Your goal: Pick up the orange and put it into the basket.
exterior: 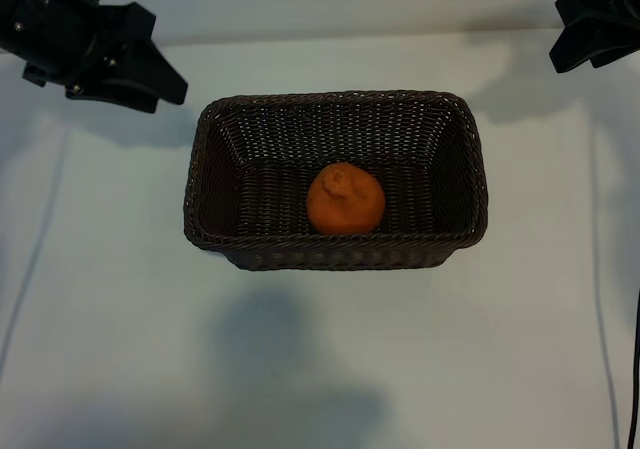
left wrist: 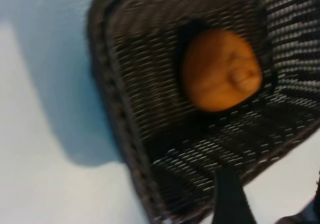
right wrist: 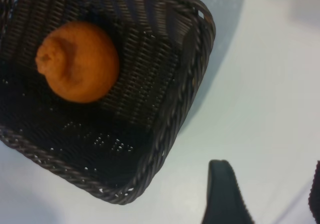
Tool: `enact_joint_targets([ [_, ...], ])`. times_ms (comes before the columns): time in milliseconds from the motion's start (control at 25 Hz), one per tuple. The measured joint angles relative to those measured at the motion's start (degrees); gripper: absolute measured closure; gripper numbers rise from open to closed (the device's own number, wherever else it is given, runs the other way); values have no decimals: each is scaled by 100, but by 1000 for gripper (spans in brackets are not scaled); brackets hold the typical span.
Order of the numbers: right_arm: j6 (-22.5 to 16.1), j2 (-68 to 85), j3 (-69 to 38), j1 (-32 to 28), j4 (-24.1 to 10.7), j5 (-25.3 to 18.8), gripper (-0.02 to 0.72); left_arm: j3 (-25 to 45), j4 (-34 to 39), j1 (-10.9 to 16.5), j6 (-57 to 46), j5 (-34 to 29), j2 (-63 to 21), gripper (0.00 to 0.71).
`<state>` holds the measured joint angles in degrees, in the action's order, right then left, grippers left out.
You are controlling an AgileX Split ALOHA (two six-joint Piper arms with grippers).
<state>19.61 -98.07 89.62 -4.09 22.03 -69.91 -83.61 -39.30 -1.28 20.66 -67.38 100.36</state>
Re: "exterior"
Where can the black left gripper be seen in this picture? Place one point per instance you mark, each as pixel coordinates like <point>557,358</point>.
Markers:
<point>55,34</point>

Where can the orange with knobby top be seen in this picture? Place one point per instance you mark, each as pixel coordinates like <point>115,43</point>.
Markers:
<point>345,204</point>

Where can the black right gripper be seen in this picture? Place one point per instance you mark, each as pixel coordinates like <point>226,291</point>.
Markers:
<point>610,4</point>

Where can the dark brown woven basket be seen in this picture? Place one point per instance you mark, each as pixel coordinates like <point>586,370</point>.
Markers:
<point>280,209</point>

